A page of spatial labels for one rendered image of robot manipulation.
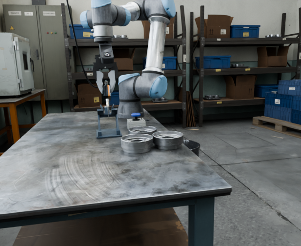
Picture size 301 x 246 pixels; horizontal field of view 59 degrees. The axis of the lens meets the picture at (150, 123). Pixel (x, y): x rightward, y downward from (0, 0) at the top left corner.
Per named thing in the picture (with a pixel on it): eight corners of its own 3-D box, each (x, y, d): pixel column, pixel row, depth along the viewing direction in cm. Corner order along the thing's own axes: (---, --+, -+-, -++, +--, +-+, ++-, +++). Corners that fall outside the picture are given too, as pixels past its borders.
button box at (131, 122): (146, 131, 112) (145, 120, 111) (129, 132, 111) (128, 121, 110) (143, 127, 120) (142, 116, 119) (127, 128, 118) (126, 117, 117)
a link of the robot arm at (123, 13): (110, 10, 117) (94, 5, 108) (132, 6, 112) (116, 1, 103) (112, 29, 119) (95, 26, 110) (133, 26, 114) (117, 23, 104)
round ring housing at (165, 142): (190, 146, 89) (190, 134, 89) (164, 153, 84) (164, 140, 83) (170, 140, 98) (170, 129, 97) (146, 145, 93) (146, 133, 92)
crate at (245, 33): (247, 40, 500) (247, 28, 496) (259, 38, 464) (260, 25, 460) (221, 40, 488) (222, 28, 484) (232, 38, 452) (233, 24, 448)
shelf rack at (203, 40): (296, 121, 499) (306, 7, 458) (199, 128, 465) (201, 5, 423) (276, 115, 554) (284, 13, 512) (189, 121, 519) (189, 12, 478)
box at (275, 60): (289, 66, 479) (290, 45, 471) (265, 67, 475) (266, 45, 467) (276, 67, 518) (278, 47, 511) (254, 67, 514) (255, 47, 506)
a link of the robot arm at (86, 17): (134, -1, 151) (74, 7, 113) (151, -4, 146) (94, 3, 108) (138, 21, 156) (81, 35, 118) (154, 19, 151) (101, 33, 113)
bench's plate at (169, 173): (232, 195, 60) (232, 187, 59) (-71, 232, 49) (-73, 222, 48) (143, 111, 175) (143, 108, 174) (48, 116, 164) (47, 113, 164)
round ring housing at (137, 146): (136, 156, 81) (136, 144, 80) (114, 150, 88) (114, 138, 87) (159, 149, 88) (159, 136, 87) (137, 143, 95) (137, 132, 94)
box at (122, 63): (137, 71, 431) (136, 46, 423) (105, 71, 422) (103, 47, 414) (133, 71, 472) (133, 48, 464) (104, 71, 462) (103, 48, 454)
